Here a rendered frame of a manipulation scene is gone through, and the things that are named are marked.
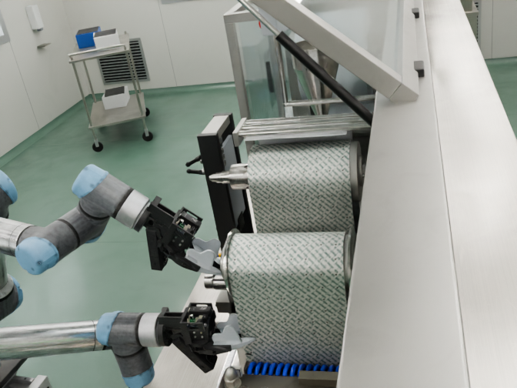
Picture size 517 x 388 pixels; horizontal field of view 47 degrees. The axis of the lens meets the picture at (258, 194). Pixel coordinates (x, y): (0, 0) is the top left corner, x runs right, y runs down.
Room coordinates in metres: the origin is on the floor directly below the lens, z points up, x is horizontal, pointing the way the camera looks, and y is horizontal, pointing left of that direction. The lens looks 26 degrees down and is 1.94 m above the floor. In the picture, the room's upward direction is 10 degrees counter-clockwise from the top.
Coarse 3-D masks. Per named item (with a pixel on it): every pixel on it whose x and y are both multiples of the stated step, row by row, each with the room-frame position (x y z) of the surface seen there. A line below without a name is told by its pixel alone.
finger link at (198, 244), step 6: (198, 240) 1.12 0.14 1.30; (210, 240) 1.12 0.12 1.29; (216, 240) 1.11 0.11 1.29; (192, 246) 1.12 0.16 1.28; (198, 246) 1.13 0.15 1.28; (204, 246) 1.12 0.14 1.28; (210, 246) 1.12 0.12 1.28; (216, 246) 1.11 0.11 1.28; (216, 252) 1.11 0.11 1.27; (216, 258) 1.11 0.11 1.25; (216, 264) 1.10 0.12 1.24
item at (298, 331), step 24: (240, 312) 1.02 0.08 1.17; (264, 312) 1.00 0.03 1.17; (288, 312) 0.99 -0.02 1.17; (312, 312) 0.97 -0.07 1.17; (336, 312) 0.96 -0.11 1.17; (264, 336) 1.01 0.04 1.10; (288, 336) 0.99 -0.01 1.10; (312, 336) 0.97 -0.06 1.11; (336, 336) 0.96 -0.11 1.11; (264, 360) 1.01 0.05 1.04; (288, 360) 0.99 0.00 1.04; (312, 360) 0.98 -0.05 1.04; (336, 360) 0.96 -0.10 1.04
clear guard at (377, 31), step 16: (304, 0) 0.93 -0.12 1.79; (320, 0) 0.99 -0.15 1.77; (336, 0) 1.05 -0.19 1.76; (352, 0) 1.12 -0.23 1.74; (368, 0) 1.20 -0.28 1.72; (384, 0) 1.30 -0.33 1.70; (400, 0) 1.41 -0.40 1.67; (320, 16) 0.90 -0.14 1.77; (336, 16) 0.95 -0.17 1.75; (352, 16) 1.01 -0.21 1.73; (368, 16) 1.08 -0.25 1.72; (384, 16) 1.16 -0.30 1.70; (352, 32) 0.92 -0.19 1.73; (368, 32) 0.98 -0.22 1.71; (384, 32) 1.04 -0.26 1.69; (368, 48) 0.89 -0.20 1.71; (384, 48) 0.94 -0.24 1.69
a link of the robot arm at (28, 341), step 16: (96, 320) 1.21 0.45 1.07; (0, 336) 1.11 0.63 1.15; (16, 336) 1.12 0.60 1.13; (32, 336) 1.12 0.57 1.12; (48, 336) 1.13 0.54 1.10; (64, 336) 1.14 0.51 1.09; (80, 336) 1.16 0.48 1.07; (0, 352) 1.09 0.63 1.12; (16, 352) 1.10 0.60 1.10; (32, 352) 1.11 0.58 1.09; (48, 352) 1.12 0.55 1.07; (64, 352) 1.14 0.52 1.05; (80, 352) 1.16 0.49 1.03
